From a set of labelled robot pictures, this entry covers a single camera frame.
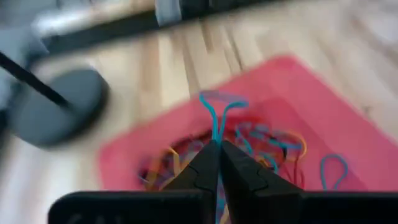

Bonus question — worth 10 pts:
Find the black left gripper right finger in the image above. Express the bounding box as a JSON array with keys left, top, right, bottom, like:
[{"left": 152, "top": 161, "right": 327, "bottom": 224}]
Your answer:
[{"left": 221, "top": 140, "right": 398, "bottom": 224}]

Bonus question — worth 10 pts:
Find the black table edge rail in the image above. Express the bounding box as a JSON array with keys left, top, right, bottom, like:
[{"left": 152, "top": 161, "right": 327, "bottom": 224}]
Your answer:
[{"left": 43, "top": 0, "right": 280, "bottom": 55}]

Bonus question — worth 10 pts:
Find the white and black globe lamp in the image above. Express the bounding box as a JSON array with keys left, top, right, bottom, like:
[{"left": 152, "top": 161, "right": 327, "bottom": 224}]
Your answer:
[{"left": 0, "top": 51, "right": 110, "bottom": 149}]

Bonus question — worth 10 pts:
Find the grey frame post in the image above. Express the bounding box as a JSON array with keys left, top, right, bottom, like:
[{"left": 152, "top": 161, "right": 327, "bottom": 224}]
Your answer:
[{"left": 154, "top": 0, "right": 183, "bottom": 27}]

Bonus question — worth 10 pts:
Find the teal rubber band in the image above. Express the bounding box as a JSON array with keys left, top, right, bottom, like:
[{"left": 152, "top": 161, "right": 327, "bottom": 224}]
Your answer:
[
  {"left": 198, "top": 90, "right": 249, "bottom": 224},
  {"left": 319, "top": 153, "right": 349, "bottom": 191},
  {"left": 234, "top": 123, "right": 304, "bottom": 175}
]

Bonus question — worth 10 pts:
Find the yellow rubber band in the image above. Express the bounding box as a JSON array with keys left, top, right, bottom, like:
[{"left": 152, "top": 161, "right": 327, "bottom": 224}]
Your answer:
[
  {"left": 279, "top": 129, "right": 308, "bottom": 163},
  {"left": 144, "top": 147, "right": 189, "bottom": 191}
]

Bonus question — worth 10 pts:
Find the red rubber band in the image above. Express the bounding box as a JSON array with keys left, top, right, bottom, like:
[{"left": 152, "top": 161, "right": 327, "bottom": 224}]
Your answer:
[{"left": 278, "top": 149, "right": 307, "bottom": 189}]

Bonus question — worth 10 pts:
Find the pink translucent plastic bin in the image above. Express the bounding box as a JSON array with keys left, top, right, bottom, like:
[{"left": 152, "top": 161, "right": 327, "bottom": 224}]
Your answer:
[{"left": 98, "top": 54, "right": 398, "bottom": 192}]

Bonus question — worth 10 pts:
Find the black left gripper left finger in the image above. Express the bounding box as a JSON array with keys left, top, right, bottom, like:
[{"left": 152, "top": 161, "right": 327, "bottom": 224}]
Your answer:
[{"left": 48, "top": 140, "right": 221, "bottom": 224}]

